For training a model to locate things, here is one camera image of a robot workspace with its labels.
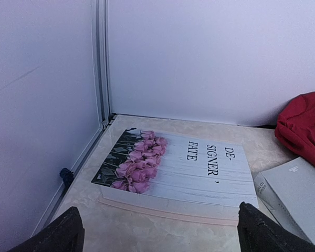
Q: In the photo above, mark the black cable clip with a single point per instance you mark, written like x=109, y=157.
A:
x=67, y=177

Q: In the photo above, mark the grey ianra book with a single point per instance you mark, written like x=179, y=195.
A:
x=288, y=192

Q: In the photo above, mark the red student backpack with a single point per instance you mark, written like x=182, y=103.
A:
x=296, y=126

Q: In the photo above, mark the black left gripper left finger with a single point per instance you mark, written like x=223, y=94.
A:
x=65, y=233

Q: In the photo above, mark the rose cover white book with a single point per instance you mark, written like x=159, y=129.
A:
x=176, y=176

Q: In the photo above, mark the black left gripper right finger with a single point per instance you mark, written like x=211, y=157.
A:
x=257, y=232

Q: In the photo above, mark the aluminium frame left post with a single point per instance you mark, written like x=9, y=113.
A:
x=101, y=75

